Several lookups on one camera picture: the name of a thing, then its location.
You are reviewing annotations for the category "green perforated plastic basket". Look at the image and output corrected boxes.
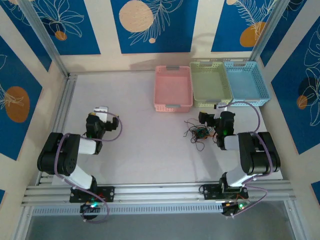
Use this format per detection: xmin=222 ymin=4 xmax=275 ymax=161
xmin=189 ymin=61 xmax=235 ymax=108

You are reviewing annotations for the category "pink perforated plastic basket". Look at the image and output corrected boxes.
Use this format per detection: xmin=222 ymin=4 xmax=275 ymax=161
xmin=153 ymin=65 xmax=195 ymax=113

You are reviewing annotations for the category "blue perforated plastic basket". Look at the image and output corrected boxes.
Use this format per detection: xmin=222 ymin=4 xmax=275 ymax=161
xmin=223 ymin=60 xmax=272 ymax=108

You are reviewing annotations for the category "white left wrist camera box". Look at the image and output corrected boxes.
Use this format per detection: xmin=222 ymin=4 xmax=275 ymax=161
xmin=93 ymin=105 xmax=114 ymax=124

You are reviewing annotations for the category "aluminium side rail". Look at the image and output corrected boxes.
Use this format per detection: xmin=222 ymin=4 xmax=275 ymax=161
xmin=37 ymin=73 xmax=78 ymax=186

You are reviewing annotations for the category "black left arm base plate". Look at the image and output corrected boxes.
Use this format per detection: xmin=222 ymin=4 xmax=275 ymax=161
xmin=69 ymin=185 xmax=116 ymax=203

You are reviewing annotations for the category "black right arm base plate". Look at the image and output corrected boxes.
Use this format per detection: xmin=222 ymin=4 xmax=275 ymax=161
xmin=199 ymin=183 xmax=250 ymax=201

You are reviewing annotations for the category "aluminium table frame rail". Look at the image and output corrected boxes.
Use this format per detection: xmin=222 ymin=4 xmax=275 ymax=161
xmin=21 ymin=179 xmax=298 ymax=207

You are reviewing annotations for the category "grey slotted cable duct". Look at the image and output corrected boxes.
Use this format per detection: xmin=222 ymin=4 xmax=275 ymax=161
xmin=31 ymin=205 xmax=225 ymax=217

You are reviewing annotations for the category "aluminium corner post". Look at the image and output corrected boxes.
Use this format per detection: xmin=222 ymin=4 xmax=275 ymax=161
xmin=18 ymin=0 xmax=70 ymax=78
xmin=246 ymin=0 xmax=288 ymax=72

